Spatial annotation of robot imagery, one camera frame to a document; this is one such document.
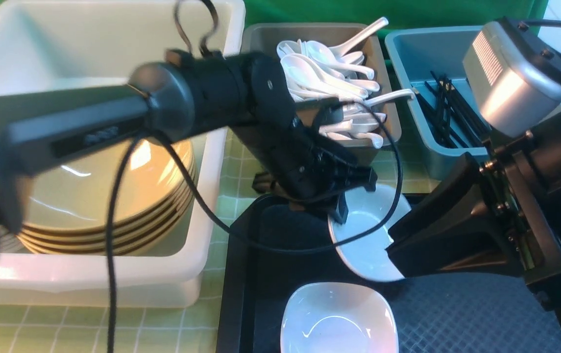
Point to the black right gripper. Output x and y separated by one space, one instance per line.
503 218

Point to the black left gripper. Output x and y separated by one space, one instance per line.
301 165

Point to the white square dish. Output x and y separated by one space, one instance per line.
338 318
367 257

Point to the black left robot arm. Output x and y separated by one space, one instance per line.
171 101

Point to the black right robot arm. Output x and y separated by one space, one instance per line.
503 217

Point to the pile of white spoons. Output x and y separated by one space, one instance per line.
316 71

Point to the black serving tray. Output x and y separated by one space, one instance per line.
449 313

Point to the bundle of black chopsticks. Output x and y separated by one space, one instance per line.
451 119

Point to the grey plastic spoon bin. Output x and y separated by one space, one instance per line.
265 36

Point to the teal plastic chopstick bin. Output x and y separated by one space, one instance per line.
414 52

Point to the green backdrop cloth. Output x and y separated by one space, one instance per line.
402 14

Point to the white plastic dish tub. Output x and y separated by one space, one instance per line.
48 43

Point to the green checked tablecloth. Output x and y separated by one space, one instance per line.
53 329

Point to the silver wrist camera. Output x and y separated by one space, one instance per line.
511 94

